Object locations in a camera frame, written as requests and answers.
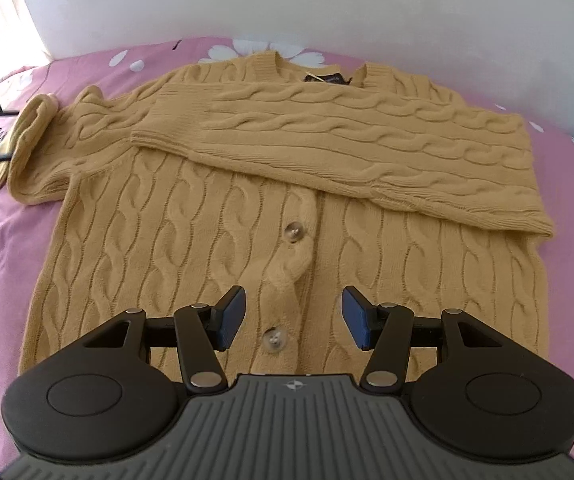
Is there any mustard cable-knit cardigan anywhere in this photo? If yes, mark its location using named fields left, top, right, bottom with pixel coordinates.
left=0, top=51, right=554, bottom=377

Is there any pink floral bed sheet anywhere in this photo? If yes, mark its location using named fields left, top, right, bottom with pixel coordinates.
left=0, top=39, right=574, bottom=468

